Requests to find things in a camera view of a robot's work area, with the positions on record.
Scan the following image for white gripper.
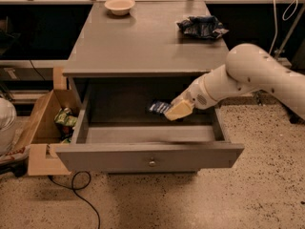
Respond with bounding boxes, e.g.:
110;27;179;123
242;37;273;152
165;76;211;121

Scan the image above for blueberry rxbar dark wrapper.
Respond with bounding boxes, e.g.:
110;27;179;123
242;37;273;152
149;100;172;114

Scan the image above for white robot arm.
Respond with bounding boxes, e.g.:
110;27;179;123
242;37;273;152
165;44;305;120

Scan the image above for round metal drawer knob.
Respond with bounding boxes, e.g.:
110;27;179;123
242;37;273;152
149;158;156;167

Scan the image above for grey open top drawer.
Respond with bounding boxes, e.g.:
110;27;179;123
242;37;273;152
55;85;244;173

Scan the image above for grey wooden cabinet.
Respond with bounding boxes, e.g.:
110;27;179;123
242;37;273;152
63;1;229;102

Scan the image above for crumpled blue chip bag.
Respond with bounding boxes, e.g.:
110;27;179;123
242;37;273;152
177;15;228;39

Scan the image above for green snack bag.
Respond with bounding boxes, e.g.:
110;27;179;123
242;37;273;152
54;108;77;127

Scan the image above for cream paper bowl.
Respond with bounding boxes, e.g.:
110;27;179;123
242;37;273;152
104;0;135;16

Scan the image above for open cardboard box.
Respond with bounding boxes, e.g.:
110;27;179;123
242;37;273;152
12;66;80;177

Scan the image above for white bag at left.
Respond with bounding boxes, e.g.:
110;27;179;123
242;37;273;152
0;98;30;166

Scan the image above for black floor cable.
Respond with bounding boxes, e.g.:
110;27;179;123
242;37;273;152
47;171;102;229

